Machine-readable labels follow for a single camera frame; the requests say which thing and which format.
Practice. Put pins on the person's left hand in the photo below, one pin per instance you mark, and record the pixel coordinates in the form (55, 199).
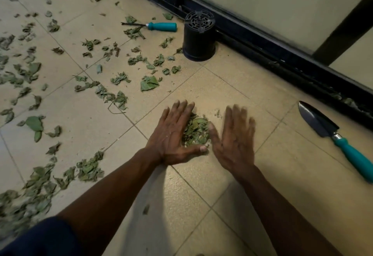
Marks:
(169, 139)

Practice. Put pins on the person's right hand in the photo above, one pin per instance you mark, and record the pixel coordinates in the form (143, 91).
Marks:
(236, 145)

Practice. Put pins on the person's right thumb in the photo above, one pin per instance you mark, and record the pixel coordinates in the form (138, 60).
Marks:
(215, 137)

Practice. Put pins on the person's left thumb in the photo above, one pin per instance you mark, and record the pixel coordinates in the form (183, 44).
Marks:
(193, 150)

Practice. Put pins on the person's left middle finger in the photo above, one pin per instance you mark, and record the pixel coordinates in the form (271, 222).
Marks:
(183, 112)

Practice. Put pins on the person's left little finger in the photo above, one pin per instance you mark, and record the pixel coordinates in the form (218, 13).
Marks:
(163, 118)

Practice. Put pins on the pile of gathered green leaves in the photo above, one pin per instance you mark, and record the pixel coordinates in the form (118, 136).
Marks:
(196, 130)

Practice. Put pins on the person's right forearm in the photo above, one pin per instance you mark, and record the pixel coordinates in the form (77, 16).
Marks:
(279, 218)

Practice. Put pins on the person's left forearm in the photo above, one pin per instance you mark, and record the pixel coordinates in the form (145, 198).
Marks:
(116, 194)

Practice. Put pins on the scattered green leaves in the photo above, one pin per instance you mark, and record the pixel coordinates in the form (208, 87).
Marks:
(150, 83)

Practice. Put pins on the black plastic plant pot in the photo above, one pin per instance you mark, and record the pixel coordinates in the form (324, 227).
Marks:
(199, 41)

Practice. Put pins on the frosted glass door panel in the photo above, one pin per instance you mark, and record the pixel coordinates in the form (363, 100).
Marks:
(357, 61)
(262, 2)

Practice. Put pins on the dark blue sleeve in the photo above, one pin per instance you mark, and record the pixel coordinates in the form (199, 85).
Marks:
(38, 239)

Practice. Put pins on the black metal door frame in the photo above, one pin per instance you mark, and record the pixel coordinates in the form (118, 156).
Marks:
(262, 49)

